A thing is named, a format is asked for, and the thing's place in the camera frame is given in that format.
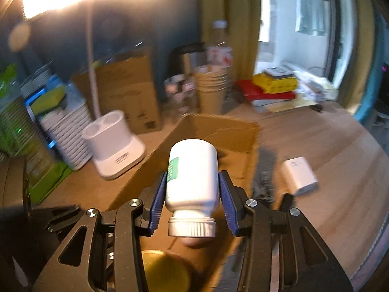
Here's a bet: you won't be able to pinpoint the yellow lid jar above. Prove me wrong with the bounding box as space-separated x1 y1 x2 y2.
142 250 191 292

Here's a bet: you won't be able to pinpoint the white power adapter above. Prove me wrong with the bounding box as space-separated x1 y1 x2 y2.
281 156 318 196

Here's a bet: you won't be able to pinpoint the white pill bottle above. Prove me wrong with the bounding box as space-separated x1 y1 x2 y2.
165 139 220 238

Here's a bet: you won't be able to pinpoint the white earbuds case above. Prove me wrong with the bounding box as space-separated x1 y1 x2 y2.
179 237 212 248

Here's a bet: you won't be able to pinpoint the white desk lamp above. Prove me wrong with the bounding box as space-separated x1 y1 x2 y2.
9 0 159 180

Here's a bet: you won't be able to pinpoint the green snack bag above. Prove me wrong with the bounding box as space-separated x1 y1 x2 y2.
1 64 71 204

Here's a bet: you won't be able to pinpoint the white plastic basket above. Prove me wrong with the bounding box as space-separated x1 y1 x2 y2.
38 99 92 171

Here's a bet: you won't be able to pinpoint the yellow green sponge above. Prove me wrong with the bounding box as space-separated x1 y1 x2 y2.
30 85 66 115

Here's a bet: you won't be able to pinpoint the black scissors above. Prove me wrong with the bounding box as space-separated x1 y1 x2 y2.
311 104 323 113

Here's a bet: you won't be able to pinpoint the red book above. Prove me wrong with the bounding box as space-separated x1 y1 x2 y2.
235 80 296 101

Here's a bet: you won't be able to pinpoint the white box stack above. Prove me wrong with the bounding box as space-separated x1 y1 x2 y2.
293 71 339 102

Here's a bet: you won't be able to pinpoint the lamp packaging cardboard box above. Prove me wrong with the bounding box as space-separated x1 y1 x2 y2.
70 47 164 135

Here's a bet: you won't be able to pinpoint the yellow tissue pack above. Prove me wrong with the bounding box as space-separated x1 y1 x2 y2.
253 73 298 94

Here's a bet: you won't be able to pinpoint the patterned glass jar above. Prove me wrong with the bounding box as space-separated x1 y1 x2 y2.
164 74 198 120

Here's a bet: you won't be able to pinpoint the small device on tissue pack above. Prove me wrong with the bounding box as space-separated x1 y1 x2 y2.
264 67 293 79

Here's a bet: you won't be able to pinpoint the stack of paper cups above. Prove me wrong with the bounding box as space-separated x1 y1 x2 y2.
194 65 228 115

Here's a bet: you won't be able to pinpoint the stainless steel kettle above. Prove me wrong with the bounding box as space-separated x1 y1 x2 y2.
167 42 207 77

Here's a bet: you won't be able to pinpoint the clear plastic water bottle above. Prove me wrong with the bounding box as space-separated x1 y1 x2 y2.
207 20 233 68

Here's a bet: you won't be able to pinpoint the teal curtain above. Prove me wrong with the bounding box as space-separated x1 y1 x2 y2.
354 7 386 126

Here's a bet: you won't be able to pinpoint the hanging green towel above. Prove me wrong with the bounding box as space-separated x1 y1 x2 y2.
295 0 328 36

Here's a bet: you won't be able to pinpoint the yellow curtain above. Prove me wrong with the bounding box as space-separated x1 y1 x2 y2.
199 0 261 80

